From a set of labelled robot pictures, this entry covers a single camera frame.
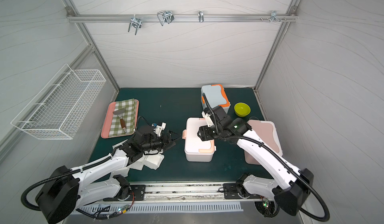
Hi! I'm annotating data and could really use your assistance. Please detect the white peach first aid kit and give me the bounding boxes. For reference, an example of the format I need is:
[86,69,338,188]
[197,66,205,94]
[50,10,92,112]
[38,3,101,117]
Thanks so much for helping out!
[182,118,216,163]

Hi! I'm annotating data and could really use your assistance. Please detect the blue orange first aid kit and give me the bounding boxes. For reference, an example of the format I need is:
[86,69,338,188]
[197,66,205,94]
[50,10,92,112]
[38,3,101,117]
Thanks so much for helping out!
[201,84,231,113]

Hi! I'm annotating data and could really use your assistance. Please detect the pink first aid kit box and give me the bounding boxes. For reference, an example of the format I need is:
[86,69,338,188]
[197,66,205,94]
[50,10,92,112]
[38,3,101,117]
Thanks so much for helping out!
[247,120,283,157]

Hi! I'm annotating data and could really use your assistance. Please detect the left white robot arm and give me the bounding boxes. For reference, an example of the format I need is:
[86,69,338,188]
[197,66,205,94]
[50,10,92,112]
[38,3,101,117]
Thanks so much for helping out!
[21,126,182,224]

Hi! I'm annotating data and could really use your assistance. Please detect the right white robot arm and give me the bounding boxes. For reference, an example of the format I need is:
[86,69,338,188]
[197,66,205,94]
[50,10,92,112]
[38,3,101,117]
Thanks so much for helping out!
[197,106,330,222]

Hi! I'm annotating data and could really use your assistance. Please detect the metal hook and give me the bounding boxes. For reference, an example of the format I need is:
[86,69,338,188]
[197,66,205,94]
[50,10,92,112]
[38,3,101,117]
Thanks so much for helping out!
[260,11,287,23]
[128,16,142,35]
[198,11,204,23]
[157,11,175,26]

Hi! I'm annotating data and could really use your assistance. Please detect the green bowl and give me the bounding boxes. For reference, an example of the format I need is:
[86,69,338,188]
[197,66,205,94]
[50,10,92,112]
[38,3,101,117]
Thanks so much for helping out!
[234,103,251,117]

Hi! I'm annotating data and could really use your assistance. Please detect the green checkered cloth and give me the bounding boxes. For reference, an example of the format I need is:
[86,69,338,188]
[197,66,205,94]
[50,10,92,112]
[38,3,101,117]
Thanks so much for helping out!
[108,99,138,138]

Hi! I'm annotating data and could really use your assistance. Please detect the pink tray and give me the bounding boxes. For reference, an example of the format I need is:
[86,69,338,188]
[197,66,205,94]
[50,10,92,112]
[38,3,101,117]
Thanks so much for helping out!
[101,99,139,139]

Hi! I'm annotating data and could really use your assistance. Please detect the aluminium crossbar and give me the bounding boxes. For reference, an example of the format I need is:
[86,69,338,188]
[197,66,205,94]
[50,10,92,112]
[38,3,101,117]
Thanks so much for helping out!
[67,13,299,23]

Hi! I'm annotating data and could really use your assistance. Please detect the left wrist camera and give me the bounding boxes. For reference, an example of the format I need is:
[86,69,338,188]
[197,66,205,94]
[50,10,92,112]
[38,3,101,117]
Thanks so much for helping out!
[152,123,166,137]

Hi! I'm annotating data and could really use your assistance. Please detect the spatula with wooden handle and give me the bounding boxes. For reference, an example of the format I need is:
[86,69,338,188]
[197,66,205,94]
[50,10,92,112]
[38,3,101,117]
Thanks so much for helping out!
[113,108,127,133]

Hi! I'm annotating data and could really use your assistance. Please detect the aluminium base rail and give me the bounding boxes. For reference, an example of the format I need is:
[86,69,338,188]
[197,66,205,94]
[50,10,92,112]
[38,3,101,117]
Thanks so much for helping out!
[80,180,307,206]

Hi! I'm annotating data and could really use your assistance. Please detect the white wire basket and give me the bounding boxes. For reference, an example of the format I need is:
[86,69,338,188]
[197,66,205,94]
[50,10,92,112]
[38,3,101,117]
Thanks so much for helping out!
[11,64,106,140]

